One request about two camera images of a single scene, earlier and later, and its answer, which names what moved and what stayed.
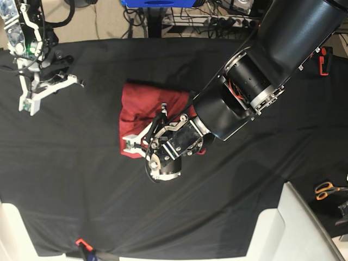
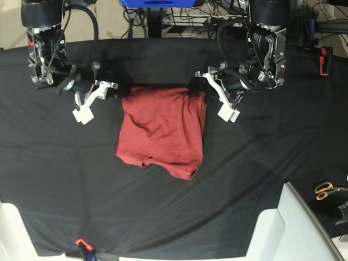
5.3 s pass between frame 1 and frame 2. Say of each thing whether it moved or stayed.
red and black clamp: stayed
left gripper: moved
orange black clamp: stayed
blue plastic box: stayed
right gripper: moved
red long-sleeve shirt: moved
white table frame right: stayed
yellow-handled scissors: stayed
